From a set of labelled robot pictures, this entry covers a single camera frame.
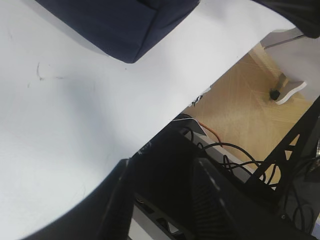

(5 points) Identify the navy blue lunch bag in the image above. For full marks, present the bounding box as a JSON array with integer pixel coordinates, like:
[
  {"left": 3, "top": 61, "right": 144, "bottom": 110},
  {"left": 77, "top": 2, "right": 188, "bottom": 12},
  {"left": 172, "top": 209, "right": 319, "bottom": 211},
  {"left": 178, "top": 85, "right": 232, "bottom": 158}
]
[{"left": 38, "top": 0, "right": 199, "bottom": 64}]

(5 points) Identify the black cable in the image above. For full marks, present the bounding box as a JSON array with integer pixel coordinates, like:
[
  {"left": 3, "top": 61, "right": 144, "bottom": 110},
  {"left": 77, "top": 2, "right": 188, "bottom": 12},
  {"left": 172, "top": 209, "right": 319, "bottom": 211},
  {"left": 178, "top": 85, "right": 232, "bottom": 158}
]
[{"left": 182, "top": 124, "right": 320, "bottom": 233}]

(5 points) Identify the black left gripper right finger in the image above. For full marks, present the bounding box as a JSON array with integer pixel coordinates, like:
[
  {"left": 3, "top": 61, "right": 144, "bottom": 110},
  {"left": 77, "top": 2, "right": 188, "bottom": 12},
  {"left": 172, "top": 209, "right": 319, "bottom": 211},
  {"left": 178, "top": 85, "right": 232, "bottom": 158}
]
[{"left": 191, "top": 157, "right": 320, "bottom": 240}]

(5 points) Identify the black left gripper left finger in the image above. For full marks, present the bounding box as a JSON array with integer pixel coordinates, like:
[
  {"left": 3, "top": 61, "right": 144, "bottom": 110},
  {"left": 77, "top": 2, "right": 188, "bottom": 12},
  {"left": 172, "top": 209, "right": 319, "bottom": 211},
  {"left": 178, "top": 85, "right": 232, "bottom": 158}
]
[{"left": 27, "top": 159, "right": 135, "bottom": 240}]

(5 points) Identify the orange cable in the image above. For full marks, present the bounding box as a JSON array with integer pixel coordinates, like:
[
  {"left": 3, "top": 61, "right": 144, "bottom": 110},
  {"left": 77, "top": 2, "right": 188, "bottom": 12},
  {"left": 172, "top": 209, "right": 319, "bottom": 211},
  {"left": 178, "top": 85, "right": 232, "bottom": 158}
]
[{"left": 194, "top": 119, "right": 223, "bottom": 148}]

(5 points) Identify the white tape on table edge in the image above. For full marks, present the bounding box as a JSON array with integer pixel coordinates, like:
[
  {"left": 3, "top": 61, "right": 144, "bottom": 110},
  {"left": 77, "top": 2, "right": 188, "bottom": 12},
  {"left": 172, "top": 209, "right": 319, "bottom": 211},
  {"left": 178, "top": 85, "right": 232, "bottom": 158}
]
[{"left": 189, "top": 87, "right": 211, "bottom": 106}]

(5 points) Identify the white table leg foot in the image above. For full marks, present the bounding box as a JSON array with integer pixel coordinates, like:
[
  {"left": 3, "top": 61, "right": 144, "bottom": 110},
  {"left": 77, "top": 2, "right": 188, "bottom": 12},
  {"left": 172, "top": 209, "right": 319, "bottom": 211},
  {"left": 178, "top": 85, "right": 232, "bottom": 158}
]
[{"left": 259, "top": 27, "right": 308, "bottom": 106}]

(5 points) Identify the black metal frame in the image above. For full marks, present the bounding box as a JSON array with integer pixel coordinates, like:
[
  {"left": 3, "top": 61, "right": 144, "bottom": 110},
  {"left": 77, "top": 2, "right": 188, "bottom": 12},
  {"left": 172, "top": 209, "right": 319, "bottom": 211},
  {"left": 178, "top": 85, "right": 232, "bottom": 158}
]
[{"left": 133, "top": 100, "right": 320, "bottom": 240}]

